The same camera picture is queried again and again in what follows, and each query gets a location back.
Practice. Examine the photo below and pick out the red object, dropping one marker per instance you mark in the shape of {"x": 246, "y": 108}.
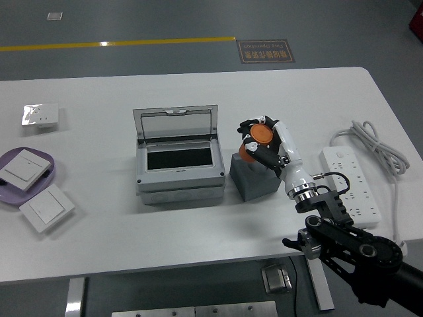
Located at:
{"x": 417, "y": 21}

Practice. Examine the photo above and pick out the brown floor sign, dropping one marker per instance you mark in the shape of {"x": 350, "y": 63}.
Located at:
{"x": 266, "y": 51}

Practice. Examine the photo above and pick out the white wall socket in wrap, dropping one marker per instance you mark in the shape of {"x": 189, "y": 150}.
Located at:
{"x": 41, "y": 114}

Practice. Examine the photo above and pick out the grey metal base plate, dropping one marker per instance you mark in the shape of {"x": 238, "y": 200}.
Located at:
{"x": 236, "y": 309}
{"x": 152, "y": 312}

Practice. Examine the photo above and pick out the white wall switch panel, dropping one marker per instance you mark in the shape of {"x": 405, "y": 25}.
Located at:
{"x": 46, "y": 206}
{"x": 23, "y": 168}

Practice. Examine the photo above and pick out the small metal floor plate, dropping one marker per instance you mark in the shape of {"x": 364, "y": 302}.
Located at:
{"x": 55, "y": 16}

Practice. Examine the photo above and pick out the yellow floor tape line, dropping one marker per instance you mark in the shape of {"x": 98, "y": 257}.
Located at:
{"x": 132, "y": 43}

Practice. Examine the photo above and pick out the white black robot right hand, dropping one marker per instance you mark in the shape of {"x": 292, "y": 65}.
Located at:
{"x": 291, "y": 155}

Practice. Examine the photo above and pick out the metal floor outlet box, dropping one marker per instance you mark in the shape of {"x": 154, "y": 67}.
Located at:
{"x": 276, "y": 279}

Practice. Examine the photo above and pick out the grey junction box clear lid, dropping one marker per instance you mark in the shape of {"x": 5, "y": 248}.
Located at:
{"x": 181, "y": 180}

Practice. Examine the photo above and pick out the purple plastic tray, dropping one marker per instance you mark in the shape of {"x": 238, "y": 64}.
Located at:
{"x": 13, "y": 196}

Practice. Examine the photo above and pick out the orange cylinder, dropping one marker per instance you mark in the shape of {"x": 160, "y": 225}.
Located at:
{"x": 261, "y": 133}

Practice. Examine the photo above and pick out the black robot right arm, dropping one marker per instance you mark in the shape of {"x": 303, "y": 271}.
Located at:
{"x": 360, "y": 244}

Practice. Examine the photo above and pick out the grey cube with round hole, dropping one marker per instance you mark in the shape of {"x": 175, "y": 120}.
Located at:
{"x": 254, "y": 185}

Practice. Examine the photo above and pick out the white table leg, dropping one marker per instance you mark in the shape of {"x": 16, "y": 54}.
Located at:
{"x": 322, "y": 290}
{"x": 74, "y": 297}

